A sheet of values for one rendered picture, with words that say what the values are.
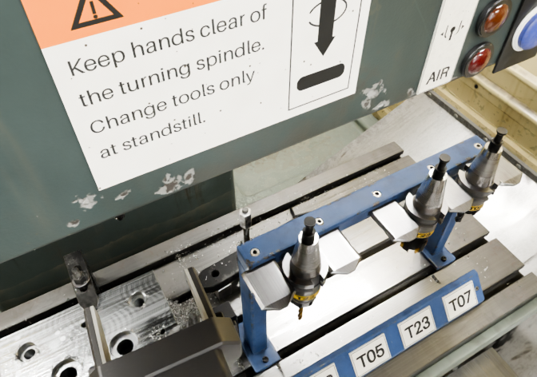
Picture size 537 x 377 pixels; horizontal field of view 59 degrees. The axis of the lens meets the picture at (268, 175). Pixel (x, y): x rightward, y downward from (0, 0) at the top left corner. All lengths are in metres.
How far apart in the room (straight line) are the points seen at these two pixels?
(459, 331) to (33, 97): 0.94
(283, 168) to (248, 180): 0.13
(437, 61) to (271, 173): 1.34
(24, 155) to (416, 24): 0.22
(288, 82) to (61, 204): 0.13
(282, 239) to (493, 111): 0.89
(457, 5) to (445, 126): 1.22
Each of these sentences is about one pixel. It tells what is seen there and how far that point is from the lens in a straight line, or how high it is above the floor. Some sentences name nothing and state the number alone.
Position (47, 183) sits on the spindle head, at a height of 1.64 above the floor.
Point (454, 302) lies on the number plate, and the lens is 1.03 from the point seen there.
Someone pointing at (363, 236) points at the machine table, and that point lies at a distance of 1.11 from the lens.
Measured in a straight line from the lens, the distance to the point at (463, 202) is 0.81.
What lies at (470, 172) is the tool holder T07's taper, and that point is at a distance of 0.82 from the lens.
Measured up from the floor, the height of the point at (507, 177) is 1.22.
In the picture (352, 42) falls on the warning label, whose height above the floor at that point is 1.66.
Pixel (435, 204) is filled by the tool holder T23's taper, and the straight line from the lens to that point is 0.75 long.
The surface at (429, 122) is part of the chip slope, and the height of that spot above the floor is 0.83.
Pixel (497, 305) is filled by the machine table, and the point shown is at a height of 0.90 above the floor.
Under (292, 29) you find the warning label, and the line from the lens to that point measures 0.24.
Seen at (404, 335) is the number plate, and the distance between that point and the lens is 0.97.
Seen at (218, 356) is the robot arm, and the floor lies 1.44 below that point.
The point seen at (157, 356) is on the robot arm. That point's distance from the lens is 0.39.
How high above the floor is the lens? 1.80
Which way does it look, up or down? 48 degrees down
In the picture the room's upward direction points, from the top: straight up
